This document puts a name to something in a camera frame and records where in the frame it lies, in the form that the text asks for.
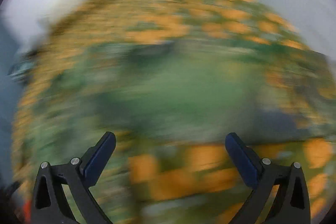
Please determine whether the blue grey curtain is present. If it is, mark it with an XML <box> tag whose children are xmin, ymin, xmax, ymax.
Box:
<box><xmin>0</xmin><ymin>17</ymin><xmax>22</xmax><ymax>186</ymax></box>

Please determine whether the olive orange floral bed quilt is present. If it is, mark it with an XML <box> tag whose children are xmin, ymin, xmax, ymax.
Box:
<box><xmin>12</xmin><ymin>0</ymin><xmax>335</xmax><ymax>223</ymax></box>

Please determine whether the green landscape print padded jacket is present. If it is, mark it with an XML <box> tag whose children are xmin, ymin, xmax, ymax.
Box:
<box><xmin>24</xmin><ymin>41</ymin><xmax>298</xmax><ymax>162</ymax></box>

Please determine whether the pile of clothes on nightstand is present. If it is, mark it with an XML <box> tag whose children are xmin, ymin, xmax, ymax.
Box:
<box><xmin>8</xmin><ymin>56</ymin><xmax>36</xmax><ymax>85</ymax></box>

